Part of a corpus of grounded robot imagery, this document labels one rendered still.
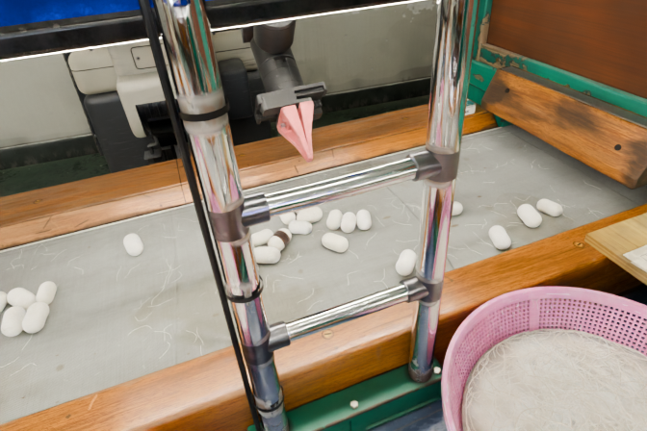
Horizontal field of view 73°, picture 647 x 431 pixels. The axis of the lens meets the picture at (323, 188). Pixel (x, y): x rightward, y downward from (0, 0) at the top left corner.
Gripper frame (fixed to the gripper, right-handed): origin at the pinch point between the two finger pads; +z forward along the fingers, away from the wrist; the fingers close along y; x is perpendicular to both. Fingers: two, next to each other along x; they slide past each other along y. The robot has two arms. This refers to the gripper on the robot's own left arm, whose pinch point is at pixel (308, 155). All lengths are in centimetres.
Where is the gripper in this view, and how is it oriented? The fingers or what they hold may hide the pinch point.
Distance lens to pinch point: 61.6
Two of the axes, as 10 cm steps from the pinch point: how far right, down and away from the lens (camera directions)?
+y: 9.3, -2.5, 2.7
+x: -1.8, 3.2, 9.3
